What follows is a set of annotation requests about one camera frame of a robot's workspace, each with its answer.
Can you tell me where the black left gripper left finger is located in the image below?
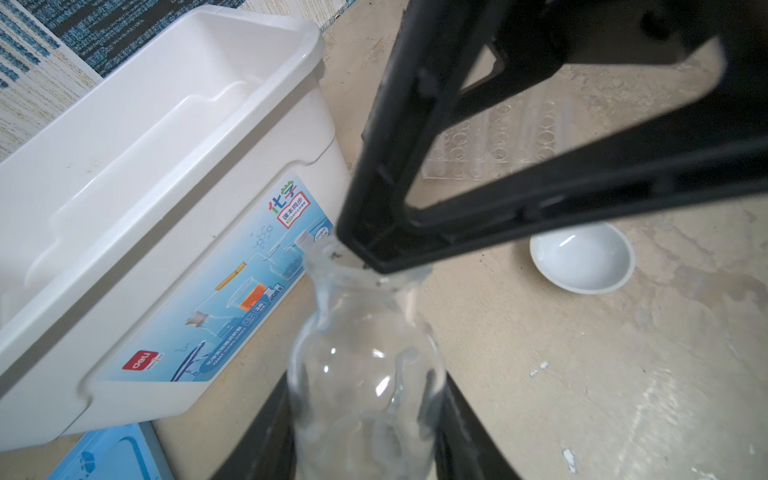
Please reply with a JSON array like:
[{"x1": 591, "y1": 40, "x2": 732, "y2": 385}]
[{"x1": 212, "y1": 372, "x2": 296, "y2": 480}]

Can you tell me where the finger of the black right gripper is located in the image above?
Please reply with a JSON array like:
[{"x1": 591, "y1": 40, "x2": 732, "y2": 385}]
[
  {"x1": 337, "y1": 1, "x2": 511, "y2": 264},
  {"x1": 359, "y1": 40, "x2": 767, "y2": 273}
]

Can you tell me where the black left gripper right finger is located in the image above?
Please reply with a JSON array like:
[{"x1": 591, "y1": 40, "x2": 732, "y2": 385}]
[{"x1": 435, "y1": 375, "x2": 522, "y2": 480}]

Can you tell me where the clear glass flask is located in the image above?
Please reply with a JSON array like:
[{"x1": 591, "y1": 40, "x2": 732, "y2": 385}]
[{"x1": 287, "y1": 236, "x2": 446, "y2": 479}]

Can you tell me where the white ceramic mortar bowl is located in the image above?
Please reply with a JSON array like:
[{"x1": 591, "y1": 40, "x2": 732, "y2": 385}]
[{"x1": 529, "y1": 222, "x2": 636, "y2": 295}]

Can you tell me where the white plastic storage bin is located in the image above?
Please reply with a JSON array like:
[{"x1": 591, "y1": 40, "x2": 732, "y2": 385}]
[{"x1": 1, "y1": 5, "x2": 350, "y2": 451}]

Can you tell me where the clear dimpled test tube rack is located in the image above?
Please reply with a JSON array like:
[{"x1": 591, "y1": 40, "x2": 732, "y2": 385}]
[{"x1": 421, "y1": 94, "x2": 572, "y2": 182}]

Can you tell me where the blue plastic bin lid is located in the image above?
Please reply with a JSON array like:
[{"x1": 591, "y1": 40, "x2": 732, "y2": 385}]
[{"x1": 47, "y1": 422, "x2": 174, "y2": 480}]

